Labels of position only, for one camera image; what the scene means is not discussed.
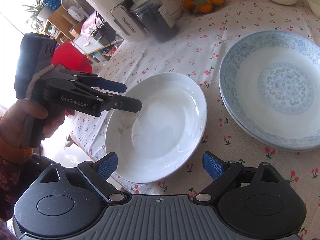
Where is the red chair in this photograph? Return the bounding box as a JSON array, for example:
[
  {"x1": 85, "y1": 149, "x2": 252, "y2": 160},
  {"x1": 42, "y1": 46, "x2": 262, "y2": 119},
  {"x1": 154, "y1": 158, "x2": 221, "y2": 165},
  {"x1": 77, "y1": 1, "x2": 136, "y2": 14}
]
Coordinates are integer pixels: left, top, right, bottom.
[{"x1": 52, "y1": 41, "x2": 92, "y2": 73}]

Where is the blue patterned porcelain plate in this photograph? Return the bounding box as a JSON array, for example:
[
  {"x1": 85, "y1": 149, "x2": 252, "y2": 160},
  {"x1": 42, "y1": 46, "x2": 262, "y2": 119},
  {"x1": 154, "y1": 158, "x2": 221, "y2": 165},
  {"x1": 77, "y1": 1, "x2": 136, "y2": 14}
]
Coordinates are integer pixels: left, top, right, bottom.
[{"x1": 219, "y1": 30, "x2": 319, "y2": 151}]

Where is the orange patterned sleeve forearm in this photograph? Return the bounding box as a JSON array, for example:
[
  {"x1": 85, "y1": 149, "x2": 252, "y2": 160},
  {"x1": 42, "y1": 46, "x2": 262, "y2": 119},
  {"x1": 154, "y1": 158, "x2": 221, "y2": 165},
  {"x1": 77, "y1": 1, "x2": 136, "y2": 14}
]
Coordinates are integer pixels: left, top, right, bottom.
[{"x1": 1, "y1": 139, "x2": 33, "y2": 239}]

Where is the plain white plate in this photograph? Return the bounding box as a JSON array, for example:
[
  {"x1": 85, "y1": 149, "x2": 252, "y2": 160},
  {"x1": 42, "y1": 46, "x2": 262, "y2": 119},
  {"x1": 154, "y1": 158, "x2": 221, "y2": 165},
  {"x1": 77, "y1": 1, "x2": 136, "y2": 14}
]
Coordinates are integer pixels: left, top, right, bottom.
[{"x1": 105, "y1": 72, "x2": 207, "y2": 184}]

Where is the cherry print tablecloth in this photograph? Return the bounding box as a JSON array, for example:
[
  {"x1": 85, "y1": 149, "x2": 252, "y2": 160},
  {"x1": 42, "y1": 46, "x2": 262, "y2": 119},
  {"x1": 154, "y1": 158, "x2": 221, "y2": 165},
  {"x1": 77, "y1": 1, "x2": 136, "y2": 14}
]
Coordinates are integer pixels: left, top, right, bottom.
[{"x1": 69, "y1": 0, "x2": 320, "y2": 240}]

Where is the dark glass jar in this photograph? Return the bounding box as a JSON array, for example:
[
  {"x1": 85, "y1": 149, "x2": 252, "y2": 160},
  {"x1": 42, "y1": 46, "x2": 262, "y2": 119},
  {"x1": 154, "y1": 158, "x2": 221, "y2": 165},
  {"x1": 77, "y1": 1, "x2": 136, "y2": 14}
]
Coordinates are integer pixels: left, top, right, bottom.
[{"x1": 130, "y1": 0, "x2": 180, "y2": 43}]

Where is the person left hand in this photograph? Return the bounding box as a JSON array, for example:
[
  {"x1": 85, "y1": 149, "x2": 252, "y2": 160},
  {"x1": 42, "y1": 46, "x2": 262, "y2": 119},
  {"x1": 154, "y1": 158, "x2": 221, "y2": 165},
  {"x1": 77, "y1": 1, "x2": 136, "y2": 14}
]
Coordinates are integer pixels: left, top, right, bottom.
[{"x1": 1, "y1": 99, "x2": 75, "y2": 148}]

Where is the wooden shelf unit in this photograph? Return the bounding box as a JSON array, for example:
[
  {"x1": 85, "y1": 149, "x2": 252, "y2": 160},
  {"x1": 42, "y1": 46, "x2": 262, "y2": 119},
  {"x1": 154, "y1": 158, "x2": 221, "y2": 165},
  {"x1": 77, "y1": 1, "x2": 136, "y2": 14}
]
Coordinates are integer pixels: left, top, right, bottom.
[{"x1": 44, "y1": 0, "x2": 123, "y2": 64}]

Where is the medium cream bowl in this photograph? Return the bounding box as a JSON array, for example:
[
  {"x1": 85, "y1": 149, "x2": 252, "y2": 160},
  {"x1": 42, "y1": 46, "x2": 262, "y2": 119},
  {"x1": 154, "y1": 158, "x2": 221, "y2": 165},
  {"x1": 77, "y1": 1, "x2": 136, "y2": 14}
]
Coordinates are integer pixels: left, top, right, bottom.
[{"x1": 307, "y1": 0, "x2": 320, "y2": 18}]

